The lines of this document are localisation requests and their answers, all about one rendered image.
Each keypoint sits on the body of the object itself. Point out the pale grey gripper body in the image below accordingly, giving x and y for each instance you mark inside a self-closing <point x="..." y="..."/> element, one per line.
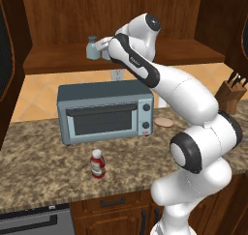
<point x="102" y="45"/>

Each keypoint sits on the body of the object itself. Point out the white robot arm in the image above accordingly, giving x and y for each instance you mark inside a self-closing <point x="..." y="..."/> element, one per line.
<point x="197" y="97"/>

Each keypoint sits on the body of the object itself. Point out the grey-blue shaker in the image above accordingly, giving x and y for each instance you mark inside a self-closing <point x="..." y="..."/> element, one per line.
<point x="91" y="52"/>

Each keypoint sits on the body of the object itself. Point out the wooden cabinet door, dark panel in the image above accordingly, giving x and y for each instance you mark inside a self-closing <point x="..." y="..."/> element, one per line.
<point x="6" y="58"/>
<point x="240" y="29"/>

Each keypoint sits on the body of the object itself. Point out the red condiment bottle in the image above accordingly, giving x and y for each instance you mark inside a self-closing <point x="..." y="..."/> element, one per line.
<point x="97" y="164"/>

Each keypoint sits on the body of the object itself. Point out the grey toaster oven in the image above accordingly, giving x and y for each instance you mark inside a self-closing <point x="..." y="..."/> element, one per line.
<point x="103" y="116"/>

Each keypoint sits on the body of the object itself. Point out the pink round plate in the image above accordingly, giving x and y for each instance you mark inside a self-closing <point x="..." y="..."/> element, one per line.
<point x="164" y="122"/>

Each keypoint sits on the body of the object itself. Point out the wooden knife block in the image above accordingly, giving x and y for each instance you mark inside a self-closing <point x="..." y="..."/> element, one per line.
<point x="230" y="97"/>

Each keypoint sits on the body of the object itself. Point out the wooden drawer front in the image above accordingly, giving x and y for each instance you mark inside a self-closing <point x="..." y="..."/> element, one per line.
<point x="87" y="203"/>

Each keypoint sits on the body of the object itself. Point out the wooden cupboard door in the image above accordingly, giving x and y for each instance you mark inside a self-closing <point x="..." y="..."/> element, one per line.
<point x="109" y="224"/>
<point x="223" y="206"/>

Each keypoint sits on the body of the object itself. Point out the grey dishwasher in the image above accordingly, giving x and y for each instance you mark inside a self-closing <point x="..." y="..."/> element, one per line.
<point x="32" y="221"/>

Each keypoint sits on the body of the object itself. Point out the white wall outlet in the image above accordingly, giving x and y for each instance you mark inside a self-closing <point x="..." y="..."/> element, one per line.
<point x="117" y="74"/>

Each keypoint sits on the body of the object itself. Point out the open wooden wall cabinet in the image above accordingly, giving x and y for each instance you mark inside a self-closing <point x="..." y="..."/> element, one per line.
<point x="64" y="19"/>

